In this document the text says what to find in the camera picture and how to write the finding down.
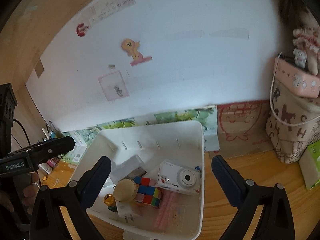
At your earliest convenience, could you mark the green bottle with gold cap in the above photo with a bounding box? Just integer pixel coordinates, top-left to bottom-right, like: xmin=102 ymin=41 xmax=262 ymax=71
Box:
xmin=104 ymin=193 xmax=118 ymax=213

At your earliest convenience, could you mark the round gold compact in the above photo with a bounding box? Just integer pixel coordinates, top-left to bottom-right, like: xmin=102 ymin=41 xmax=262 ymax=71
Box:
xmin=113 ymin=179 xmax=138 ymax=203

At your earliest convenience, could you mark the white charger block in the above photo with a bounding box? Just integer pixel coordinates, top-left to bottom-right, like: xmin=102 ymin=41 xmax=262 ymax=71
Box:
xmin=116 ymin=200 xmax=142 ymax=224

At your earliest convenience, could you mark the white bottle-shaped holder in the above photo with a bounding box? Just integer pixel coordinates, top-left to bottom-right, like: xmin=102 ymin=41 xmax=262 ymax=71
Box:
xmin=110 ymin=154 xmax=147 ymax=185

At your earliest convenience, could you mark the multicolour puzzle cube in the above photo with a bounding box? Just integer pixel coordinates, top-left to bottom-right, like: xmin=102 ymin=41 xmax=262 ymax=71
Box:
xmin=133 ymin=176 xmax=162 ymax=208

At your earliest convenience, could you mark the white children's digital camera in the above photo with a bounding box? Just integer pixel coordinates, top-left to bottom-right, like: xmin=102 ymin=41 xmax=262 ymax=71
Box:
xmin=156 ymin=160 xmax=201 ymax=196

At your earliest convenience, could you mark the pink hair roller clip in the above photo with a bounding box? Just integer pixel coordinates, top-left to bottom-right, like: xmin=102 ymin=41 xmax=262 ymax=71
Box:
xmin=153 ymin=191 xmax=177 ymax=230

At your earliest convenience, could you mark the clear sticker-decorated plastic box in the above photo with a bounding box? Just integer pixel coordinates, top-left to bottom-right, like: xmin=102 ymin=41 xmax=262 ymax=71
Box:
xmin=168 ymin=204 xmax=186 ymax=232

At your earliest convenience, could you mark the blue floss pick box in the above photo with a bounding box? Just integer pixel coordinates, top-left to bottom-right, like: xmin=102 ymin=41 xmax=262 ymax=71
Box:
xmin=123 ymin=230 xmax=153 ymax=240

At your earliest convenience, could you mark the person's left hand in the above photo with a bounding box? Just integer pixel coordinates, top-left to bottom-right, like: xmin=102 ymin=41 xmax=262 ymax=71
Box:
xmin=1 ymin=172 xmax=40 ymax=215

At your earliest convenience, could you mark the white spray bottle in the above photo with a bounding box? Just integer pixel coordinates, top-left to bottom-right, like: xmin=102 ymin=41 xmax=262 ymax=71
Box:
xmin=39 ymin=163 xmax=53 ymax=174

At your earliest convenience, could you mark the red drawing cardboard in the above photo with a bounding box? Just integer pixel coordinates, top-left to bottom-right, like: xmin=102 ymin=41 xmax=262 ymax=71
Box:
xmin=217 ymin=100 xmax=273 ymax=158

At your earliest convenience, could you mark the white plastic storage bin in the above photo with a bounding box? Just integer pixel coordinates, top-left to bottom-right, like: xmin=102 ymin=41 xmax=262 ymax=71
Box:
xmin=71 ymin=121 xmax=204 ymax=239

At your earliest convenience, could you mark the green fruit print cardboard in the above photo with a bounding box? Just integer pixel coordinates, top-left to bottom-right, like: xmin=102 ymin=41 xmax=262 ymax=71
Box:
xmin=60 ymin=104 xmax=221 ymax=164

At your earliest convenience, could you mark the green tissue pack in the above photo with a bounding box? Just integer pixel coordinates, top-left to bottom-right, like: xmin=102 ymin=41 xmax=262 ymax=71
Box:
xmin=299 ymin=141 xmax=319 ymax=190

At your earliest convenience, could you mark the beige letter-print tote bag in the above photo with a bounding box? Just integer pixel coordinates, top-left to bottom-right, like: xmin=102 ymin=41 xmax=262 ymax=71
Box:
xmin=265 ymin=81 xmax=319 ymax=164

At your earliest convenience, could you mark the pink pencil case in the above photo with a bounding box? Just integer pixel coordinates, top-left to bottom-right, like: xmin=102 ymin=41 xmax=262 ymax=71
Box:
xmin=274 ymin=57 xmax=320 ymax=98

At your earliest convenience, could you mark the doll in floral dress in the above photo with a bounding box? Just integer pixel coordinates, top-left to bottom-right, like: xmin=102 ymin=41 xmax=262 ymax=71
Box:
xmin=292 ymin=23 xmax=319 ymax=76

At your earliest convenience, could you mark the taped paper note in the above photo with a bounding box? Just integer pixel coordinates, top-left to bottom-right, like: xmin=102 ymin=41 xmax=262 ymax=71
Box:
xmin=77 ymin=0 xmax=136 ymax=28

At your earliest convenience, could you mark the black cable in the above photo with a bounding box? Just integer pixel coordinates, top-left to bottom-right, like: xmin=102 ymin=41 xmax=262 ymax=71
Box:
xmin=10 ymin=118 xmax=32 ymax=148

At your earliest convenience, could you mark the pink framed wall sticker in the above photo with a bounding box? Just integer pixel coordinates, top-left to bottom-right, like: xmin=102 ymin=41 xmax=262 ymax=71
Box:
xmin=98 ymin=70 xmax=129 ymax=101

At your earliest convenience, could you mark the pony wall sticker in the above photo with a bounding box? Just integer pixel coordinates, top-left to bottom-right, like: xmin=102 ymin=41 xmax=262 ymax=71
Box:
xmin=121 ymin=38 xmax=152 ymax=66

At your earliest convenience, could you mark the red lips wall sticker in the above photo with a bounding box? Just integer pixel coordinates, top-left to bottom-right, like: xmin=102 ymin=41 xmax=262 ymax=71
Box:
xmin=76 ymin=23 xmax=89 ymax=37

